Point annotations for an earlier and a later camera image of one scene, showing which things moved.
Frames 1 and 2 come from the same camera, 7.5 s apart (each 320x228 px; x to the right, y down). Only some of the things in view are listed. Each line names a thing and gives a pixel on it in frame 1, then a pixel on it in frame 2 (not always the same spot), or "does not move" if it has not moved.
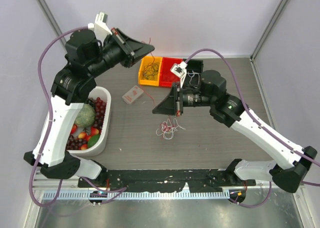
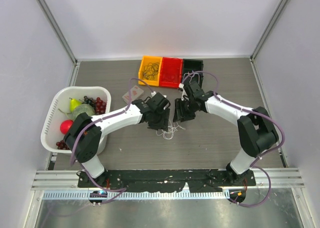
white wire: x=167 y=129 does not move
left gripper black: x=134 y=48 → x=163 y=124
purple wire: x=151 y=68 does not move
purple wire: x=150 y=71 does not move
